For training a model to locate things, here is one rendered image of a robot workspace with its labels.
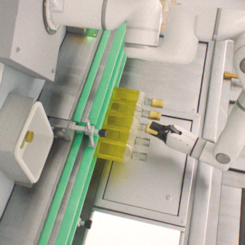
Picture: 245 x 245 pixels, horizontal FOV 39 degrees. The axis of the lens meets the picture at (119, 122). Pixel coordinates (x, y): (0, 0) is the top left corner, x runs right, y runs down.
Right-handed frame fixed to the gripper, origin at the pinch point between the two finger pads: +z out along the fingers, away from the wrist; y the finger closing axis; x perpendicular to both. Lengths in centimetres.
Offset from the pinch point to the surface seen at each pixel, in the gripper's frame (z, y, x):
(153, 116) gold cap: 2.6, 1.5, -3.9
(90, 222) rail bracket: 4.7, -3.6, 39.8
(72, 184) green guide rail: 14.1, 4.4, 33.3
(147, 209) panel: -9.3, -12.3, 24.5
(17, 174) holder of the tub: 26, 18, 41
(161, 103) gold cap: 2.7, 1.5, -10.3
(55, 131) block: 26.8, 11.9, 22.0
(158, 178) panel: -7.7, -12.4, 12.2
